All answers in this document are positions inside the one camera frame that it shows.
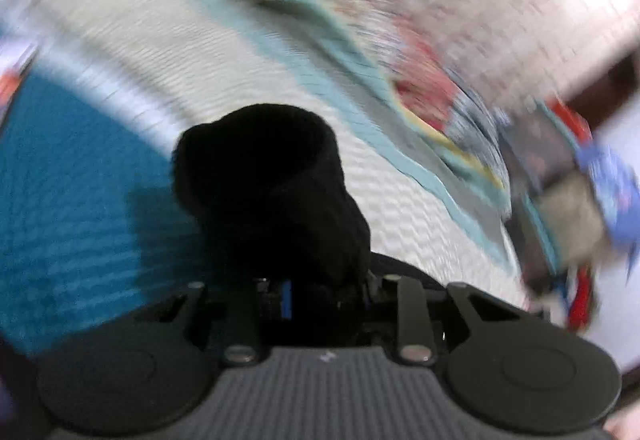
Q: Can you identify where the pile of colourful clothes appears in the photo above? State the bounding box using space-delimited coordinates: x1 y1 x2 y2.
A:
499 99 640 333

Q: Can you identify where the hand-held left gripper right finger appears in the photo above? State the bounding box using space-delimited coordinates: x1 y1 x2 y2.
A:
361 272 532 367

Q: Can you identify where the black sock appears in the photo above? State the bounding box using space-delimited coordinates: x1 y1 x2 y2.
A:
172 103 447 348

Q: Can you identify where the patchwork chevron bedspread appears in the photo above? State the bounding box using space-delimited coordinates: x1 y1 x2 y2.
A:
0 0 533 363

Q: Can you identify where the floral patchwork quilt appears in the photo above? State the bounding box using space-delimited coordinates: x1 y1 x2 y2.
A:
240 0 512 193

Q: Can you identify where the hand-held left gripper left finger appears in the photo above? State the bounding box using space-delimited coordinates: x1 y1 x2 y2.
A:
134 277 296 367

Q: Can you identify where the teal grey quilt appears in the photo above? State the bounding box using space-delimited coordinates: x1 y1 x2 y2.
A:
165 0 517 267

